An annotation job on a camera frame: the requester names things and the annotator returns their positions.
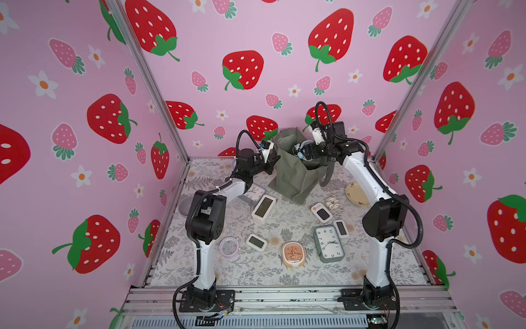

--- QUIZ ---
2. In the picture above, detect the grey-green canvas tote bag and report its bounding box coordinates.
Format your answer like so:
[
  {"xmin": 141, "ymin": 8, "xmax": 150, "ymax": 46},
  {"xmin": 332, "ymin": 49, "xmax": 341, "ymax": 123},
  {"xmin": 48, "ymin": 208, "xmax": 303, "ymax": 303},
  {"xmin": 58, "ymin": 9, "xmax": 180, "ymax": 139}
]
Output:
[{"xmin": 268, "ymin": 128, "xmax": 334, "ymax": 204}]

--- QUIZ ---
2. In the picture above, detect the white timer orange button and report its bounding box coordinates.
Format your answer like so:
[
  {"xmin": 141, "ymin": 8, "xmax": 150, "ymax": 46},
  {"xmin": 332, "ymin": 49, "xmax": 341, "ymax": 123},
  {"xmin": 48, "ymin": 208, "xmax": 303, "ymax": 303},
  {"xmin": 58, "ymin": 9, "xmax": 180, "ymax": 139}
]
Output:
[{"xmin": 311, "ymin": 202, "xmax": 334, "ymax": 223}]

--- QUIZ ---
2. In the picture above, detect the blue twin-bell alarm clock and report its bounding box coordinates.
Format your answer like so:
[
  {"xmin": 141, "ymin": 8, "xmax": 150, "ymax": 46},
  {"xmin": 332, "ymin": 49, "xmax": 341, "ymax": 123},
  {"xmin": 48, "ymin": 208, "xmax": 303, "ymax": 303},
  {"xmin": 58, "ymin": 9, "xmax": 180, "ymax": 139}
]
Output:
[{"xmin": 293, "ymin": 141, "xmax": 313, "ymax": 161}]

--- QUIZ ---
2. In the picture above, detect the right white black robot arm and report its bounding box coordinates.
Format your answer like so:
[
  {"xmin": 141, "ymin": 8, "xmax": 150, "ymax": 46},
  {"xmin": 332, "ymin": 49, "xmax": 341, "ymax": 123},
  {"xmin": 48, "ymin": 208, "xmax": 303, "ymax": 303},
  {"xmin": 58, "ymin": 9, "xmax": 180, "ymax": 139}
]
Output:
[{"xmin": 299, "ymin": 122, "xmax": 414, "ymax": 305}]

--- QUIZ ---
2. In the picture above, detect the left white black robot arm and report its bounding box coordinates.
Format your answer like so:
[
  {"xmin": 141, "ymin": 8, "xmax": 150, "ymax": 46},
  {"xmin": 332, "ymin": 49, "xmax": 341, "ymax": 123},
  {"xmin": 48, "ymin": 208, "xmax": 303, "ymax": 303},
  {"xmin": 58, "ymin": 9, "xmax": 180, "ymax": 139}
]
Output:
[{"xmin": 185, "ymin": 144, "xmax": 279, "ymax": 292}]

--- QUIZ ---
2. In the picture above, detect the grey square analog clock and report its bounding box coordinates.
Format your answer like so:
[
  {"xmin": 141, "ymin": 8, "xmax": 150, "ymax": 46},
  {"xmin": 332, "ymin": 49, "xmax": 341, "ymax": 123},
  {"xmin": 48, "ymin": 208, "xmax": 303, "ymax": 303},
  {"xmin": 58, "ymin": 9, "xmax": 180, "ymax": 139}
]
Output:
[{"xmin": 240, "ymin": 184, "xmax": 267, "ymax": 206}]

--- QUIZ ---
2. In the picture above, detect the white digital clock green screen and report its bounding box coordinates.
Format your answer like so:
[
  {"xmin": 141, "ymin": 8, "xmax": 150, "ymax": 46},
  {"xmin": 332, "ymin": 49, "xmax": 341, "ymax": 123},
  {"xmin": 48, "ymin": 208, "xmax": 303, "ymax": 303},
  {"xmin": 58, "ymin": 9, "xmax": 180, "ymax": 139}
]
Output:
[{"xmin": 251, "ymin": 195, "xmax": 277, "ymax": 223}]

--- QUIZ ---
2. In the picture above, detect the small white square digital clock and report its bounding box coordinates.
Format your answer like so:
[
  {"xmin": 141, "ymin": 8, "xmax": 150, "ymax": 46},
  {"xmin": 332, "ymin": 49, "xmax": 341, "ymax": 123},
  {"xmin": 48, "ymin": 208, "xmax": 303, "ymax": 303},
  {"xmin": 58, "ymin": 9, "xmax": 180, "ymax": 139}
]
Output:
[{"xmin": 245, "ymin": 234, "xmax": 268, "ymax": 253}]

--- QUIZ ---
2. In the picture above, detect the lilac round alarm clock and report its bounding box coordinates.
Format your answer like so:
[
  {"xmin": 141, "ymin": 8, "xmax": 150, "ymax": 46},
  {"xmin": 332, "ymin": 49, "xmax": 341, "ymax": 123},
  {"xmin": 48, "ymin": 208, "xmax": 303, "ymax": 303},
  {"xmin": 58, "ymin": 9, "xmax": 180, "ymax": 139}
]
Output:
[{"xmin": 219, "ymin": 236, "xmax": 240, "ymax": 259}]

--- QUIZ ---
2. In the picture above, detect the large grey-green rectangular clock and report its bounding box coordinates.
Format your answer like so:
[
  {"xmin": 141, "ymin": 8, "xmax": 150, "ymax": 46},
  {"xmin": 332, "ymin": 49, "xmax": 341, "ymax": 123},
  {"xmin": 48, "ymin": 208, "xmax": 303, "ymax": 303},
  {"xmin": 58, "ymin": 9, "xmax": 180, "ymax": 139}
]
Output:
[{"xmin": 314, "ymin": 225, "xmax": 345, "ymax": 263}]

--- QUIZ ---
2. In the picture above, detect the peach cat-face clock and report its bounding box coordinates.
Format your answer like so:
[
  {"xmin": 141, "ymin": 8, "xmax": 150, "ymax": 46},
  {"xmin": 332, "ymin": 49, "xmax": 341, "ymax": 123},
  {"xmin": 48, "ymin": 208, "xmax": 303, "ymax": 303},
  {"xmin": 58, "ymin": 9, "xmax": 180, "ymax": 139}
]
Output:
[{"xmin": 281, "ymin": 241, "xmax": 306, "ymax": 269}]

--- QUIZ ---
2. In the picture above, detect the cream floral plate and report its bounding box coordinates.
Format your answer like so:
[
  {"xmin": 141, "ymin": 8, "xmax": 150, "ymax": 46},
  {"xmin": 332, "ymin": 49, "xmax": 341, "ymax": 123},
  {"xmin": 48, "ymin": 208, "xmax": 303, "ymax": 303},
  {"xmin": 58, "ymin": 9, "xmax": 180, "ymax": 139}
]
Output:
[{"xmin": 345, "ymin": 182, "xmax": 370, "ymax": 206}]

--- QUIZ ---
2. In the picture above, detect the small patterned round trinket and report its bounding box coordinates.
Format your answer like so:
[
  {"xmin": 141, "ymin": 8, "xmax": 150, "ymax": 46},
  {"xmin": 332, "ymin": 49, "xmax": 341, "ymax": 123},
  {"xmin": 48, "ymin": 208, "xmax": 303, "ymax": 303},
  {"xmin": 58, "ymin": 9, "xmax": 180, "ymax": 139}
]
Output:
[{"xmin": 325, "ymin": 197, "xmax": 341, "ymax": 209}]

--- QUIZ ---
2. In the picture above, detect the lilac round dish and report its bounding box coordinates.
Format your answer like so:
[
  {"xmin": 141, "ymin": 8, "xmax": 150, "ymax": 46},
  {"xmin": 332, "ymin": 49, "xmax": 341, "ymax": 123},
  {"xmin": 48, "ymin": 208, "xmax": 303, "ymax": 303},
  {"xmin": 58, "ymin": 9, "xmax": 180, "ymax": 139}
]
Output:
[{"xmin": 178, "ymin": 196, "xmax": 193, "ymax": 217}]

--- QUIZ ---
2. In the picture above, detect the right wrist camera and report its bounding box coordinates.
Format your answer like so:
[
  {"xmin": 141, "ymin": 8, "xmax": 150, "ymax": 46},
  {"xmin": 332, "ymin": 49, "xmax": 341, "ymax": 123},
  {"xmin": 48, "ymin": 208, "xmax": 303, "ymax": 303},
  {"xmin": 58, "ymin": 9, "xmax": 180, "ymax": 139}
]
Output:
[{"xmin": 310, "ymin": 127, "xmax": 326, "ymax": 145}]

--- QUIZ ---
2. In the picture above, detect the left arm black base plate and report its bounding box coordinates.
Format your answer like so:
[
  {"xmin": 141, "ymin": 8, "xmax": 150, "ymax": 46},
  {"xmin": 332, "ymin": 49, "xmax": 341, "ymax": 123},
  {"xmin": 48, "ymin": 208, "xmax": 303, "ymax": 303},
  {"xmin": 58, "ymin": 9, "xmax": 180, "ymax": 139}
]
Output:
[{"xmin": 178, "ymin": 289, "xmax": 236, "ymax": 313}]

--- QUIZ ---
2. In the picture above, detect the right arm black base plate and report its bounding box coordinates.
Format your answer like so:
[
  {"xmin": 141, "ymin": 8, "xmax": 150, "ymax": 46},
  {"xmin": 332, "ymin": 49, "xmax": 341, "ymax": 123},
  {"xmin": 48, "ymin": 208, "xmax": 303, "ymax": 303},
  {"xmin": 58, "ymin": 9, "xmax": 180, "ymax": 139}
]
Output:
[{"xmin": 337, "ymin": 287, "xmax": 399, "ymax": 311}]

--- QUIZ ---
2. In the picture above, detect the aluminium front rail frame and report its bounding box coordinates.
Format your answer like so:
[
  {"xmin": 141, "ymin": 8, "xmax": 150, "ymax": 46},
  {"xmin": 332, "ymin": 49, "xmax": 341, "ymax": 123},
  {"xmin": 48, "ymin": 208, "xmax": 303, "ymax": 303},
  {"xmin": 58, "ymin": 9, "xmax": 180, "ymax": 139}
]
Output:
[{"xmin": 116, "ymin": 286, "xmax": 467, "ymax": 328}]

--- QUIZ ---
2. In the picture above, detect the right corner aluminium post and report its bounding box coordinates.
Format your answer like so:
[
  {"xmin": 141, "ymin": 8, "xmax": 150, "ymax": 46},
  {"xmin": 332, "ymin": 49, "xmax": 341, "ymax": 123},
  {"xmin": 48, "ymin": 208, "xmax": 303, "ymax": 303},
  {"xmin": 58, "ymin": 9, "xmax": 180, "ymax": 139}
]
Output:
[{"xmin": 375, "ymin": 0, "xmax": 473, "ymax": 157}]

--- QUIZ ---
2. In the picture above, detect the corner aluminium post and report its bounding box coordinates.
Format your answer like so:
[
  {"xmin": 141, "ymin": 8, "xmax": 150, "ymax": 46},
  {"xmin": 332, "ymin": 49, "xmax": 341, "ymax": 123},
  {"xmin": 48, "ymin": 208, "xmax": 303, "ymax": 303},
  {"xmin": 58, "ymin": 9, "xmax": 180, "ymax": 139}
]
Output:
[
  {"xmin": 107, "ymin": 1, "xmax": 189, "ymax": 163},
  {"xmin": 375, "ymin": 0, "xmax": 473, "ymax": 157}
]

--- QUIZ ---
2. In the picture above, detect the left corner aluminium post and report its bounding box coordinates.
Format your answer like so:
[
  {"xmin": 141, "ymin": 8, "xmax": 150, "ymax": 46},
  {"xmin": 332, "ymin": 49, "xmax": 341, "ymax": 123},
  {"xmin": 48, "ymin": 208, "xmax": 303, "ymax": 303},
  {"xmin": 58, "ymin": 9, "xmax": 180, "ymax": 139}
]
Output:
[{"xmin": 107, "ymin": 1, "xmax": 189, "ymax": 163}]

